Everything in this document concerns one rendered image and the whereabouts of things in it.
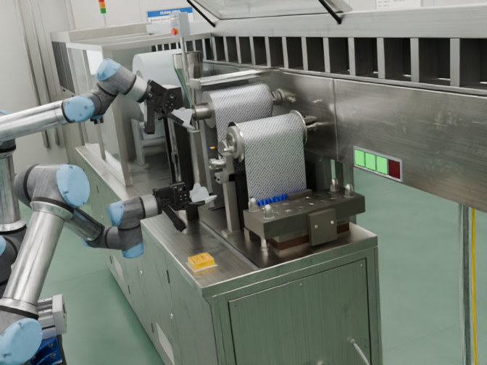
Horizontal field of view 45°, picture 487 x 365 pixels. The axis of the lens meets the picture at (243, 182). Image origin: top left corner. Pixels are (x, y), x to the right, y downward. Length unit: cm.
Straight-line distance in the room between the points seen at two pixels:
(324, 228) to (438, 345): 132
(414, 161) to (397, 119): 14
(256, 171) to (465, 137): 78
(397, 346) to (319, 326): 109
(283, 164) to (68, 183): 83
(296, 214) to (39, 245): 83
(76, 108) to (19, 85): 564
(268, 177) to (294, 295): 43
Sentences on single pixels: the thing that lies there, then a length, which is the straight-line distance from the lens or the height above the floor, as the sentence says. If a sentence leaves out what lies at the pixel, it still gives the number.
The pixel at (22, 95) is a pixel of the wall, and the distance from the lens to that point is 742.
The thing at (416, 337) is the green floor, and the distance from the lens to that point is 320.
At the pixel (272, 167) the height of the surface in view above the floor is 115.
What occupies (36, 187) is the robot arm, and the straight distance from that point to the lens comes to 166.
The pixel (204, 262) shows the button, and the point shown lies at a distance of 193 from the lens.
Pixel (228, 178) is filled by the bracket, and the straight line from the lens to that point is 211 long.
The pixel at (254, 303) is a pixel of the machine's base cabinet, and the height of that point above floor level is 79.
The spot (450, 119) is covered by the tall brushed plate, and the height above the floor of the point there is 137.
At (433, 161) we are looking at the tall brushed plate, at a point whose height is 124.
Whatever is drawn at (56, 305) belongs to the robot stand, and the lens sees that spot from 219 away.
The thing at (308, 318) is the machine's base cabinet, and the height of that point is 67.
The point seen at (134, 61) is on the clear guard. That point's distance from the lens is 294.
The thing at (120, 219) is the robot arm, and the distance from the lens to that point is 190.
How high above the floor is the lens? 171
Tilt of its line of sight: 17 degrees down
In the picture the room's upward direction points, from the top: 6 degrees counter-clockwise
